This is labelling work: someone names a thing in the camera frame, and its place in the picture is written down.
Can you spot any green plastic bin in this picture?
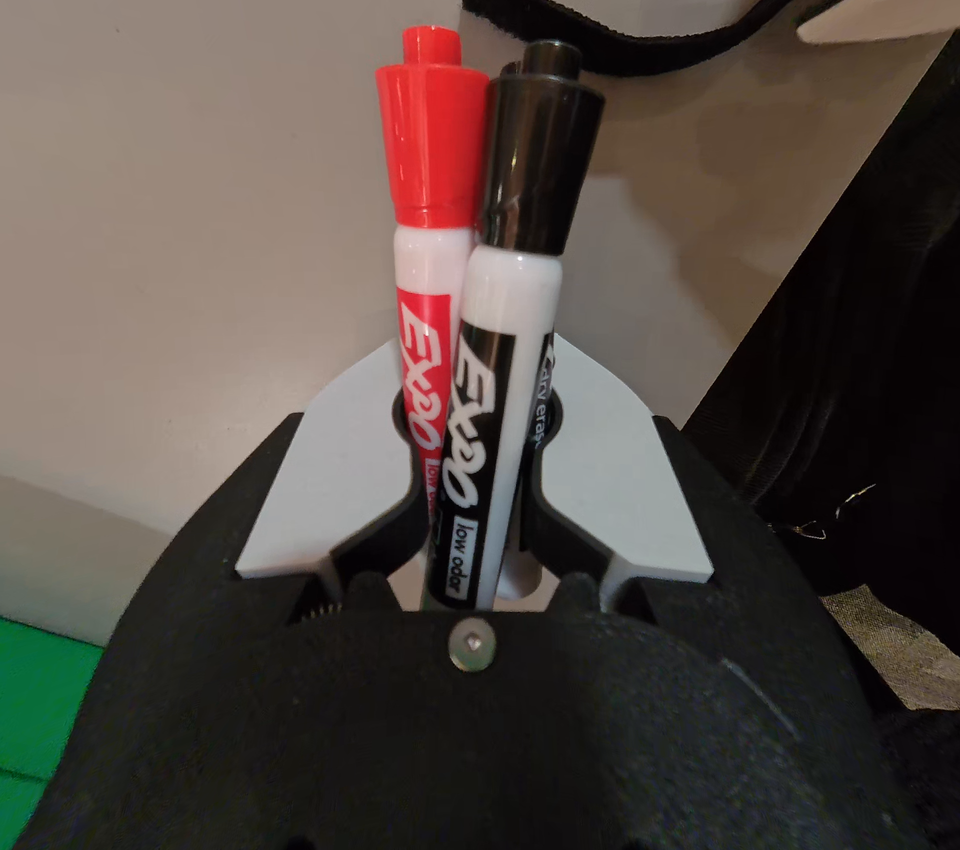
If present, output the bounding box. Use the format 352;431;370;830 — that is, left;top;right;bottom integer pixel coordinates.
0;616;106;850

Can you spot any black dry-erase marker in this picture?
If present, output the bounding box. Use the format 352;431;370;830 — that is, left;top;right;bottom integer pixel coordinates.
498;332;564;599
423;40;607;612

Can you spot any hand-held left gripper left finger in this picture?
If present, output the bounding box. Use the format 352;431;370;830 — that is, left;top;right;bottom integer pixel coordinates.
235;340;423;596

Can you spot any red dry-erase marker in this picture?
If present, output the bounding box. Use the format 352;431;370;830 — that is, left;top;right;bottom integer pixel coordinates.
375;25;489;521

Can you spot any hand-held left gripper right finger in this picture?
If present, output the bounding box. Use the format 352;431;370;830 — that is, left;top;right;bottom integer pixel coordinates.
525;338;714;612

